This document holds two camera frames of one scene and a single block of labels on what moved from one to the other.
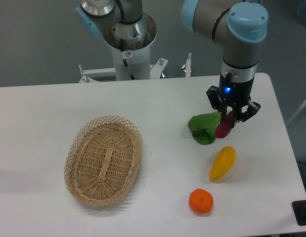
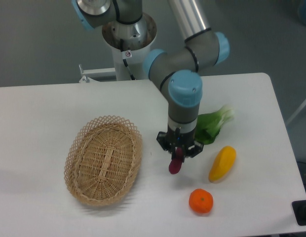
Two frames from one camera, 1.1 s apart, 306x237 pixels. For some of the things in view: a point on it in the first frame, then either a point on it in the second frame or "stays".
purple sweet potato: [224, 128] -> [175, 164]
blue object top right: [305, 12] stays
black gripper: [238, 94] -> [172, 139]
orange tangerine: [201, 201] stays
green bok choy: [204, 127] stays
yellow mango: [222, 163] stays
